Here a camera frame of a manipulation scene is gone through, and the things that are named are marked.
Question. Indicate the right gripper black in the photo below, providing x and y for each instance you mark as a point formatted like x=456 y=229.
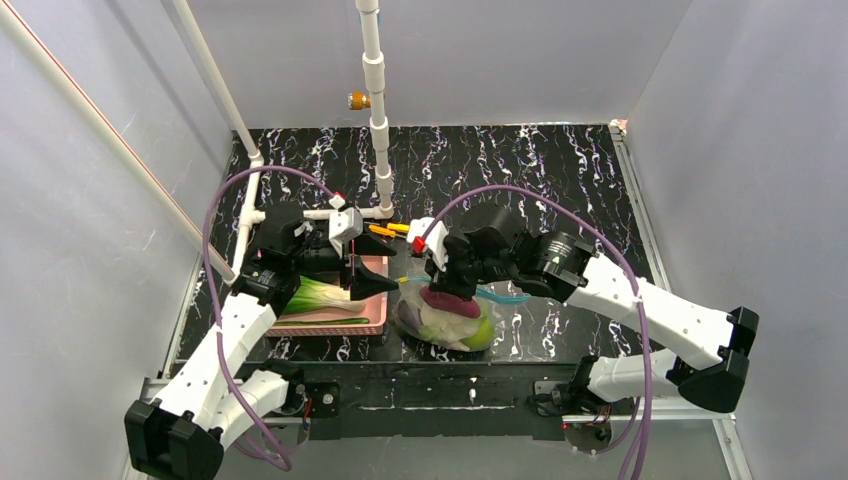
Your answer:
x=452 y=268

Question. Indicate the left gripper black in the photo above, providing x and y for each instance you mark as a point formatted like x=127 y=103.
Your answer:
x=349 y=263

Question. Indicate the red sweet potato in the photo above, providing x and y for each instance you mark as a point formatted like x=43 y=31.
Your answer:
x=453 y=304

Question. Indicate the clear zip top bag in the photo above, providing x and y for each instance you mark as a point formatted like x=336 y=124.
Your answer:
x=410 y=286

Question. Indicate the long purple eggplant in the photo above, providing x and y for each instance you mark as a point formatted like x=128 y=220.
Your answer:
x=408 y=317

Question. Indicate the green pear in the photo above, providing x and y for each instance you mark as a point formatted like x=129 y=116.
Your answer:
x=482 y=338

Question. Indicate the white green cabbage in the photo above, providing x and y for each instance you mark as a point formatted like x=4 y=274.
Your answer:
x=445 y=328

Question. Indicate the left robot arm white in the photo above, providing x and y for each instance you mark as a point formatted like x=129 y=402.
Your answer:
x=184 y=431

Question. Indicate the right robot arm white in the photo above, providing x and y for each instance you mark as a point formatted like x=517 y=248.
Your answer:
x=704 y=357

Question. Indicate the pink plastic basket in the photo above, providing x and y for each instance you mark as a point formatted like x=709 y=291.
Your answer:
x=375 y=310

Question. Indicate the white bok choy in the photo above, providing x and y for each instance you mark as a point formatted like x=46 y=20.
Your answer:
x=313 y=295

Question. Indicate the brass pipe fitting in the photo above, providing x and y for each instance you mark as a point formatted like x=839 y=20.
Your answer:
x=358 y=101

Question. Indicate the orange handle screwdriver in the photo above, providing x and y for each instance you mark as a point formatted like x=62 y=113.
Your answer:
x=382 y=231

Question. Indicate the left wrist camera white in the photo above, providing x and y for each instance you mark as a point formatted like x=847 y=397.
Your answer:
x=345 y=224

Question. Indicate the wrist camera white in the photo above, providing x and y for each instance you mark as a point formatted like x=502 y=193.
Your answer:
x=345 y=224
x=426 y=236

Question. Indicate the yellow handle screwdriver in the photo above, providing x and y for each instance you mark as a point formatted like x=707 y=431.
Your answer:
x=400 y=228

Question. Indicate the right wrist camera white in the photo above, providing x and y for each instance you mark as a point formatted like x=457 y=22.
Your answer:
x=426 y=236

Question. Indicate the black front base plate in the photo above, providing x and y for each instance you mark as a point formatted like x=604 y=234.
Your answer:
x=429 y=399

